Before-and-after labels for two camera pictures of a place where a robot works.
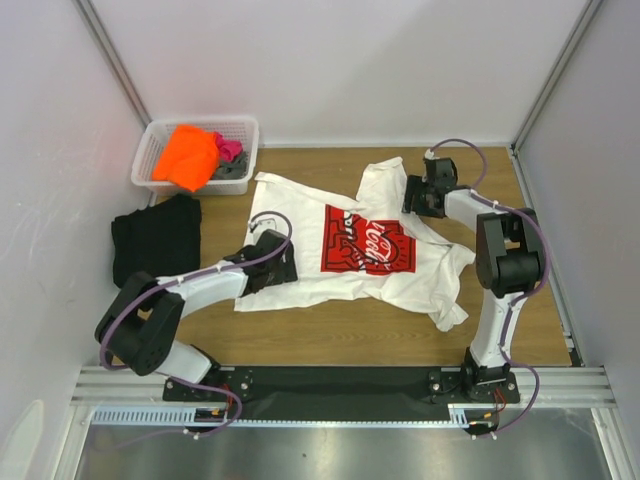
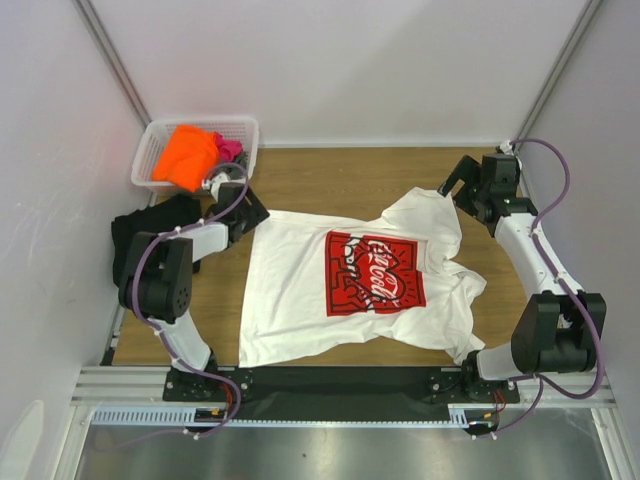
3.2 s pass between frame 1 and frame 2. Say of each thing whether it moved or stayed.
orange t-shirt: stayed
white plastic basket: stayed
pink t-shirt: stayed
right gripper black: moved
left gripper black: moved
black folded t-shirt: stayed
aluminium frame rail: stayed
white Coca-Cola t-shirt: moved
